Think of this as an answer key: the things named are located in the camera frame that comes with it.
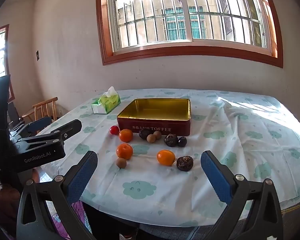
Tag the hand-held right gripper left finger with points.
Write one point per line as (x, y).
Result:
(82, 177)

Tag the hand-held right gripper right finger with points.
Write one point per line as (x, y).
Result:
(216, 177)

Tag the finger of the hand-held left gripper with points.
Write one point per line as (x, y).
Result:
(40, 124)
(67, 128)

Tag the dark brown water chestnut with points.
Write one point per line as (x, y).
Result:
(170, 140)
(143, 133)
(185, 163)

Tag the brown longan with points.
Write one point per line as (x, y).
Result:
(151, 138)
(121, 163)
(158, 134)

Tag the red tomato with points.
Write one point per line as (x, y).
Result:
(114, 130)

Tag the small dark plum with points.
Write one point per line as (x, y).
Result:
(182, 142)

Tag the orange tangerine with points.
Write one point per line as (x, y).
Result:
(166, 157)
(124, 151)
(126, 135)

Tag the red and gold tin box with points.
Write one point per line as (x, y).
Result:
(152, 128)

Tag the light wooden chair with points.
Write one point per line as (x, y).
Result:
(43, 105)

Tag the purple clothing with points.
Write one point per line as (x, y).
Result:
(78, 213)

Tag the green tissue box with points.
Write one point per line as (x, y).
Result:
(107, 103)

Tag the cloud print tablecloth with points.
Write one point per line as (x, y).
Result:
(240, 120)

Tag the wood-framed barred window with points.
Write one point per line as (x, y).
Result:
(190, 17)

